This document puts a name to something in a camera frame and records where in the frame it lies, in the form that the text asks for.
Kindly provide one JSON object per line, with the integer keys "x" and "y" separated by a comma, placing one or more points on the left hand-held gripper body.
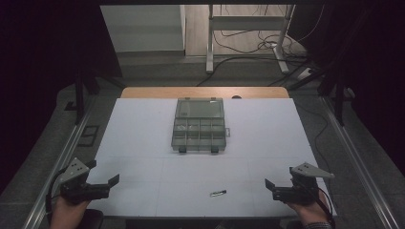
{"x": 79, "y": 191}

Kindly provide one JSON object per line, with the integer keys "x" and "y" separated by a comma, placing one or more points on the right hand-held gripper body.
{"x": 297, "y": 192}

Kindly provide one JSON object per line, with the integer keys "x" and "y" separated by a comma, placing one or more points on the small black and silver bolt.
{"x": 218, "y": 193}

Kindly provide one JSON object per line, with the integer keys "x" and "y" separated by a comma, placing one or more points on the clear grey compartment organizer box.
{"x": 199, "y": 127}

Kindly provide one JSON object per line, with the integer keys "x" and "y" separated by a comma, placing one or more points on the person's right hand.
{"x": 313, "y": 211}

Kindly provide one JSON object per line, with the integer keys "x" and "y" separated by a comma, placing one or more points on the person's left hand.
{"x": 65, "y": 213}

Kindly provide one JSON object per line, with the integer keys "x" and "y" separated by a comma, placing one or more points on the white table mat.
{"x": 254, "y": 159}

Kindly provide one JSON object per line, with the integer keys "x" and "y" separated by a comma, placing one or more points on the dark square floor plate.
{"x": 88, "y": 136}

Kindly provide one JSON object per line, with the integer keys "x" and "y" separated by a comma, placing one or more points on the small clear part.
{"x": 181, "y": 128}

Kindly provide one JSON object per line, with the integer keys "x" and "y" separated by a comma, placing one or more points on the black metal stand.
{"x": 339, "y": 95}
{"x": 79, "y": 95}

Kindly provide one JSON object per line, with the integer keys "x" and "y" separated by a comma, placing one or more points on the small dark round knob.
{"x": 236, "y": 97}

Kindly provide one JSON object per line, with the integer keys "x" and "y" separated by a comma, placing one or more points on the wooden table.
{"x": 153, "y": 92}

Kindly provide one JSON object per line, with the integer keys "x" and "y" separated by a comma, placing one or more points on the white power strip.
{"x": 305, "y": 73}

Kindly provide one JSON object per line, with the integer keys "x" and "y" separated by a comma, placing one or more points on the black curtain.
{"x": 369, "y": 63}
{"x": 38, "y": 63}

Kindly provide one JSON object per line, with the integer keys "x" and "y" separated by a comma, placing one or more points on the white cabinet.
{"x": 143, "y": 28}

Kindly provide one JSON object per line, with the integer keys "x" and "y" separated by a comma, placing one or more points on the aluminium rail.
{"x": 60, "y": 162}
{"x": 359, "y": 165}

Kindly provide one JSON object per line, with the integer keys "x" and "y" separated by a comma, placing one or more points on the white metal desk frame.
{"x": 245, "y": 23}

